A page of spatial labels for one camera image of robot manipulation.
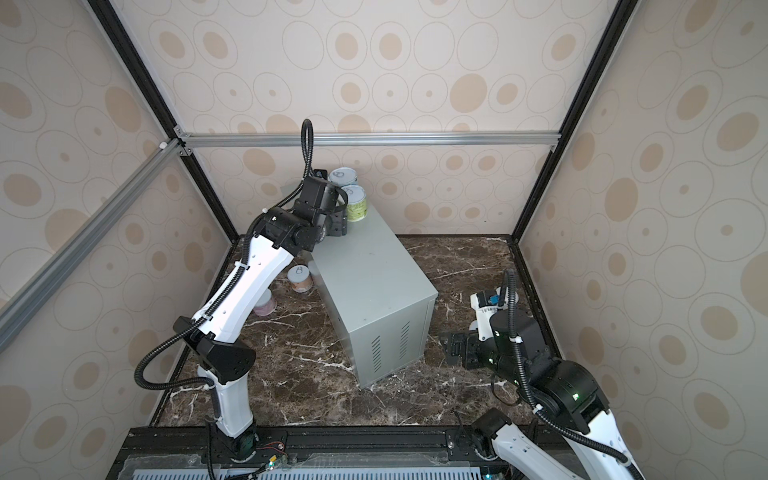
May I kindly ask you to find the green label can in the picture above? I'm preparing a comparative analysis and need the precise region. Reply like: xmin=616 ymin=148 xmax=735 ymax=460
xmin=342 ymin=185 xmax=368 ymax=222

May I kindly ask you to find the teal label can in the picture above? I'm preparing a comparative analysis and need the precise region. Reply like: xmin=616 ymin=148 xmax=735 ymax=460
xmin=328 ymin=167 xmax=358 ymax=187

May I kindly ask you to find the pink label can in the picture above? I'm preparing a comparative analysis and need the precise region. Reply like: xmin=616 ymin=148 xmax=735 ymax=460
xmin=252 ymin=289 xmax=277 ymax=317

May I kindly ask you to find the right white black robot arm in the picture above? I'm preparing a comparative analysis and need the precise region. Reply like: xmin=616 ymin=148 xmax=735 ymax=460
xmin=440 ymin=270 xmax=643 ymax=479

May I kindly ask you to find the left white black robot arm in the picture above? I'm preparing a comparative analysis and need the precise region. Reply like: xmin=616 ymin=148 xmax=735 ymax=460
xmin=134 ymin=119 xmax=349 ymax=439

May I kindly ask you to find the orange label can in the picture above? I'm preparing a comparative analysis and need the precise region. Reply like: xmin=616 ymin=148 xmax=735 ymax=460
xmin=286 ymin=265 xmax=313 ymax=293

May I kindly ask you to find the grey metal cabinet box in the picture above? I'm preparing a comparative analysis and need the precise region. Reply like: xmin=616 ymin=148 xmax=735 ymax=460
xmin=302 ymin=206 xmax=438 ymax=388

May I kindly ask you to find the left slanted aluminium bar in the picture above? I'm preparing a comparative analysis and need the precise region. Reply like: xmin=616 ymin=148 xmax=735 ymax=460
xmin=1 ymin=139 xmax=182 ymax=350

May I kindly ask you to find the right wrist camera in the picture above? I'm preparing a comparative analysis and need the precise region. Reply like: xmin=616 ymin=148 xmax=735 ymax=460
xmin=469 ymin=288 xmax=500 ymax=341

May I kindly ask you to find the horizontal aluminium frame bar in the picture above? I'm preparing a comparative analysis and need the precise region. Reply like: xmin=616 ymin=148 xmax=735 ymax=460
xmin=180 ymin=130 xmax=561 ymax=148

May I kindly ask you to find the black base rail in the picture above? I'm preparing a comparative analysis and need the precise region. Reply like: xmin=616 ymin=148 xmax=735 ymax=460
xmin=107 ymin=425 xmax=525 ymax=479

